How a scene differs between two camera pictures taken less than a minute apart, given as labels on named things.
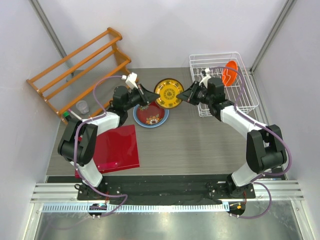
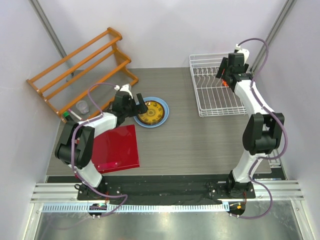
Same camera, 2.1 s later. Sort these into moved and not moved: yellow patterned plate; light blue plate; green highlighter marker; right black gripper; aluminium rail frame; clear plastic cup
Moved: yellow patterned plate; right black gripper
Not moved: green highlighter marker; aluminium rail frame; clear plastic cup; light blue plate
